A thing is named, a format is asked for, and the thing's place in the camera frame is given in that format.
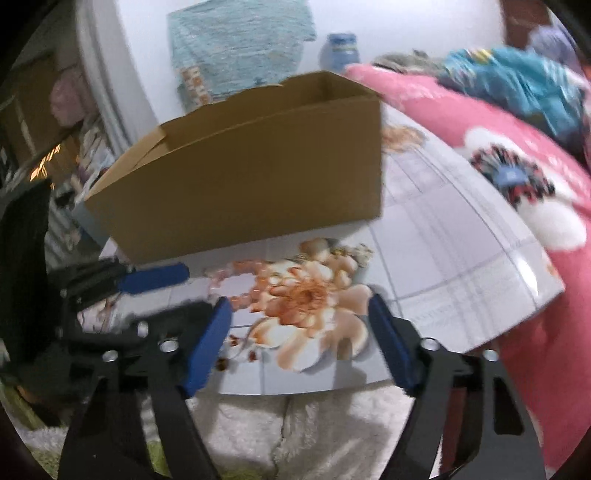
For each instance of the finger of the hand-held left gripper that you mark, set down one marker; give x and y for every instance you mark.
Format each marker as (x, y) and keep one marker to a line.
(152, 318)
(154, 277)

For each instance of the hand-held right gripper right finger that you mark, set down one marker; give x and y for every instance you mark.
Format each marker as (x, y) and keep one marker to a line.
(393, 347)

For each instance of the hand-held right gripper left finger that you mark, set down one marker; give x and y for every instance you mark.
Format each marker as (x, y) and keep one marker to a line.
(208, 347)

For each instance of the gold butterfly charm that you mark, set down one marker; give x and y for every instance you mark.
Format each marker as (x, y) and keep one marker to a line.
(344, 253)

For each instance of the brown cardboard box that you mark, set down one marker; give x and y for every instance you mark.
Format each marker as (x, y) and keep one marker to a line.
(240, 184)

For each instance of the white towel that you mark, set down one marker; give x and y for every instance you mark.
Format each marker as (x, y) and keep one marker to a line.
(300, 438)

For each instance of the wooden cabinet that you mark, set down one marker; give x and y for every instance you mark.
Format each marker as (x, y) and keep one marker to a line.
(32, 120)

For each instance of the pink bag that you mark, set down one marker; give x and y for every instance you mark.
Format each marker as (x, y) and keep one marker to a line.
(67, 99)

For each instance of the pink floral blanket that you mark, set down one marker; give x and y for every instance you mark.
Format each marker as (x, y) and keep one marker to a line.
(531, 221)

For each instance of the teal patterned hanging cloth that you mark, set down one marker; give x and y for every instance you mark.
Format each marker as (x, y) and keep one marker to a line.
(235, 50)

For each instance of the grey patterned pillow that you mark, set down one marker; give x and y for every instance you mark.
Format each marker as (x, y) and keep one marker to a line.
(406, 62)

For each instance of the blue water jug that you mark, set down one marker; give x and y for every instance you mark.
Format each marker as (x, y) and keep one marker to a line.
(340, 50)

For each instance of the wooden headboard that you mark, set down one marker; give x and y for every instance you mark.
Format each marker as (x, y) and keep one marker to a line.
(524, 21)

